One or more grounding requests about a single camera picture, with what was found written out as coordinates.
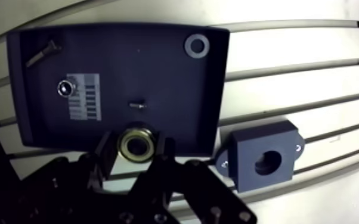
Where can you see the steel bearing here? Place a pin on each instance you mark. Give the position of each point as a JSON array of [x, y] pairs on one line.
[[136, 145]]

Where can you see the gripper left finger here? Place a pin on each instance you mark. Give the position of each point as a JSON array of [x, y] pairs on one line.
[[73, 184]]

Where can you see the dark blue-grey tray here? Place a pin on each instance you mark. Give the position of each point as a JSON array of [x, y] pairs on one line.
[[120, 84]]

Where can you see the grey flat washer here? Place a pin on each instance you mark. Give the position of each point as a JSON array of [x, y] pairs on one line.
[[197, 46]]

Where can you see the steel bolt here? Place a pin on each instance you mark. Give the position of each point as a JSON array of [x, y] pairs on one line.
[[43, 53]]

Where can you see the dark blue-grey housing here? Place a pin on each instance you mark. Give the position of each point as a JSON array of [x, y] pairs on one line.
[[262, 156]]

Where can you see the steel screw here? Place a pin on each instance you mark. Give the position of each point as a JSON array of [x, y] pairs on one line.
[[137, 105]]

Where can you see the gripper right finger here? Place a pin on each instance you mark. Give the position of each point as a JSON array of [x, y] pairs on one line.
[[179, 187]]

